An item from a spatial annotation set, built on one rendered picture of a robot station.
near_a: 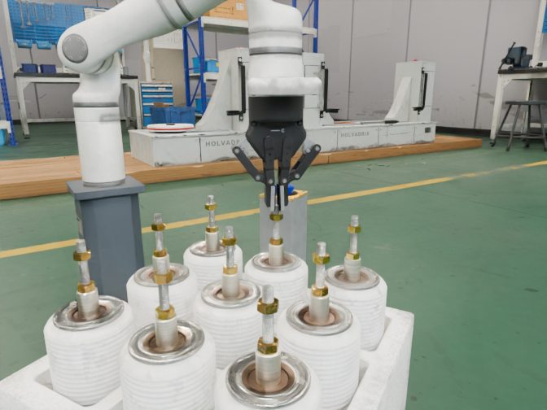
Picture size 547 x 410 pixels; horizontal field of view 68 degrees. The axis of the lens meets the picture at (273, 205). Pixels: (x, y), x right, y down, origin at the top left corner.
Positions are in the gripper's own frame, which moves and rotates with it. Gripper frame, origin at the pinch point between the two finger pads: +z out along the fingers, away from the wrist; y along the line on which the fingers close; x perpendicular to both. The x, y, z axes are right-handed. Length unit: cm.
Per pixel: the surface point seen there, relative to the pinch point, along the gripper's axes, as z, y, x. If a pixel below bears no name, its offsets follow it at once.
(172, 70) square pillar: -53, 52, -636
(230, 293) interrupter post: 9.4, 7.6, 10.2
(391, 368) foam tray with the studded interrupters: 17.4, -10.9, 17.3
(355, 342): 11.4, -5.0, 20.0
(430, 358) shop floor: 35.4, -31.4, -6.4
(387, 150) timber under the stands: 30, -142, -263
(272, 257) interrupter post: 9.0, 0.8, 0.9
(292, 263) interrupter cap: 9.8, -2.1, 1.5
